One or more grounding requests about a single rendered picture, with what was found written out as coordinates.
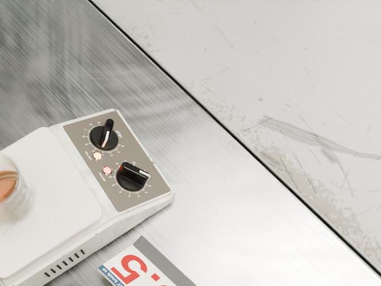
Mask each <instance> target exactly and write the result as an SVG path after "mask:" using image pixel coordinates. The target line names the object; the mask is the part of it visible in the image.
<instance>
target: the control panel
mask: <svg viewBox="0 0 381 286"><path fill-rule="evenodd" d="M107 119H112V120H113V121H114V125H113V130H114V131H115V132H116V134H117V136H118V144H117V146H116V147H115V148H114V149H112V150H101V149H99V148H97V147H96V146H94V145H93V143H92V142H91V140H90V133H91V131H92V129H93V128H94V127H97V126H104V124H105V122H106V120H107ZM63 129H64V130H65V132H66V133H67V135H68V136H69V138H70V139H71V141H72V143H73V144H74V146H75V147H76V149H77V151H78V152H79V154H80V155H81V156H82V158H83V160H84V161H85V163H86V164H87V166H88V167H89V169H90V170H91V172H92V173H93V175H94V177H95V178H96V180H97V181H98V183H99V184H100V186H101V187H102V189H103V191H104V192H105V194H106V195H107V196H108V198H109V200H110V201H111V203H112V204H113V206H114V207H115V209H116V211H118V212H122V211H124V210H127V209H129V208H131V207H134V206H136V205H138V204H141V203H144V202H146V201H148V200H151V199H153V198H155V197H158V196H160V195H163V194H166V193H168V192H170V191H171V189H170V188H169V186H168V185H167V183H166V182H165V181H164V179H163V178H162V176H161V175H160V173H159V172H158V170H157V169H156V168H155V166H154V165H153V163H152V162H151V161H150V159H149V157H148V156H147V154H146V153H145V152H144V150H143V149H142V147H141V146H140V144H139V143H138V141H137V140H136V138H135V137H134V136H133V134H132V133H131V131H130V130H129V128H128V127H127V126H126V124H125V123H124V121H123V120H122V118H121V117H120V115H119V114H118V113H117V111H112V112H108V113H105V114H102V115H98V116H94V117H91V118H88V119H84V120H81V121H77V122H74V123H71V124H67V125H64V126H63ZM95 153H100V154H101V158H100V159H97V158H95V157H94V154H95ZM123 162H128V163H130V164H132V165H134V166H136V167H138V168H140V169H142V170H144V171H146V172H148V173H149V175H150V178H149V180H148V181H147V183H145V185H144V187H143V188H142V189H141V190H139V191H128V190H126V189H124V188H122V187H121V186H120V185H119V183H118V181H117V178H116V175H117V172H118V170H119V168H120V166H121V165H122V163H123ZM105 167H109V168H110V169H111V172H110V173H109V174H107V173H105V172H104V170H103V169H104V168H105Z"/></svg>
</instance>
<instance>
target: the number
mask: <svg viewBox="0 0 381 286"><path fill-rule="evenodd" d="M105 267H106V268H107V269H108V270H110V271H111V273H113V274H114V275H115V277H117V278H118V279H119V281H121V282H122V283H123V284H124V285H125V286H170V285H169V284H168V283H167V282H166V281H165V280H164V279H163V278H162V277H161V276H160V275H159V274H158V273H157V272H156V271H154V270H153V269H152V268H151V267H150V266H149V265H148V264H147V263H146V262H145V261H144V260H143V259H142V258H141V257H140V256H139V255H137V254H136V253H135V252H134V251H133V250H132V249H129V250H128V251H126V252H125V253H123V254H122V255H120V256H119V257H117V258H116V259H114V260H113V261H111V262H110V263H108V264H107V265H106V266H105Z"/></svg>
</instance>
